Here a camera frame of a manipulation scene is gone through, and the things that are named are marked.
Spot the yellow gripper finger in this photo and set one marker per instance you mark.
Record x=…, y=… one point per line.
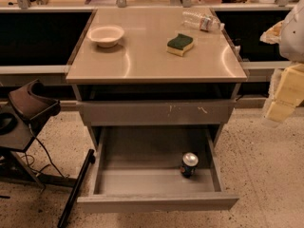
x=286, y=93
x=273, y=34

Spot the blue pepsi can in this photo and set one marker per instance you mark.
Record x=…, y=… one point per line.
x=189, y=164

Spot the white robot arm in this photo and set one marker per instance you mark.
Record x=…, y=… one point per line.
x=291, y=46

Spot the grey drawer cabinet counter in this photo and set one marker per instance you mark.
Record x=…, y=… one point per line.
x=140, y=69

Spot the grey open middle drawer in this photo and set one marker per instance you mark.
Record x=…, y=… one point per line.
x=137, y=169

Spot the grey closed top drawer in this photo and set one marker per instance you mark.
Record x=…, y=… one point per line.
x=118, y=113

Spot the clear plastic water bottle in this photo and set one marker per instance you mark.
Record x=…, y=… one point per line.
x=201, y=21

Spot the green yellow sponge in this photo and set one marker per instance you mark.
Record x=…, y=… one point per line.
x=180, y=44

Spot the white bowl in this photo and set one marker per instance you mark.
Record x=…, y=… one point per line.
x=105, y=36

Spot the black floor bar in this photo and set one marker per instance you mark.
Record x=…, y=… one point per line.
x=89, y=159

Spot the brown curved seat stand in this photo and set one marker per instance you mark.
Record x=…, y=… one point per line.
x=22, y=119

